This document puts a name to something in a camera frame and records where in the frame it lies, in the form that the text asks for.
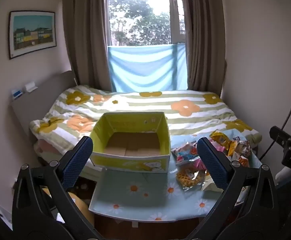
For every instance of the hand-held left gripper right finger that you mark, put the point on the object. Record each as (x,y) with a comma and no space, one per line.
(211,165)

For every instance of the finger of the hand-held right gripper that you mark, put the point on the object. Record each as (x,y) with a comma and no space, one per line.
(281,136)

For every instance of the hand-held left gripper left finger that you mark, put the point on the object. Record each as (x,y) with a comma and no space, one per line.
(76,162)

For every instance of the pink snack packet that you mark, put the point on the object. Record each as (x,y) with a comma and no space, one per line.
(200,165)

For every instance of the gold foil snack packet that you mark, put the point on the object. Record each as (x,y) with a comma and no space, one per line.
(210,185)

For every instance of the clear waffle packet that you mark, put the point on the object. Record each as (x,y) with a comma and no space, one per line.
(189,178)

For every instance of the yellow snack packet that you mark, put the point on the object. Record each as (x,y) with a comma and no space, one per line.
(220,140)

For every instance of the blue and white snack packet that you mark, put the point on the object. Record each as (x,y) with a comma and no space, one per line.
(185,155)

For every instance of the brown patterned snack packet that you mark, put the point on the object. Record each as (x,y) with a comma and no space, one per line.
(243,146)

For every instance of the yellow-green cardboard box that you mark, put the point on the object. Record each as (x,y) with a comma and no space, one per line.
(130,160)

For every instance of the white cloth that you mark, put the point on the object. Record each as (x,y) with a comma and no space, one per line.
(286,173)

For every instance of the orange snack packet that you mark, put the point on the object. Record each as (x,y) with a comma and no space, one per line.
(243,160)

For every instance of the pink bed sheet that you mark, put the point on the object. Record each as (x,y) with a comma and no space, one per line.
(48,147)

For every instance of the yellow rounded object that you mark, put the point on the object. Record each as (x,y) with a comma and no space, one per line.
(81,207)

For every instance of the light blue daisy tablecloth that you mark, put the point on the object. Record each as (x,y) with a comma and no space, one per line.
(135,192)

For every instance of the grey headboard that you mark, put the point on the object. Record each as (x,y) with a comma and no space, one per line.
(35,100)

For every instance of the striped floral blanket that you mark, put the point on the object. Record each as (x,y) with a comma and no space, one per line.
(140,102)

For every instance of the small white box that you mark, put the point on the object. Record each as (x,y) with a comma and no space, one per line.
(30,86)

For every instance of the small blue box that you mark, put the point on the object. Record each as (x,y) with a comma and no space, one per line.
(17,93)

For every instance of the light blue cloth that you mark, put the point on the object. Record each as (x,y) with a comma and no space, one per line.
(148,67)

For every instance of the brown curtain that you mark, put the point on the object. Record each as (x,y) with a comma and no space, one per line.
(203,35)
(85,30)

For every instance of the framed landscape picture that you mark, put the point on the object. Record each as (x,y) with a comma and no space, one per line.
(31,33)

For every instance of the window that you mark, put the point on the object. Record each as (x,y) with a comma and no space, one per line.
(140,12)

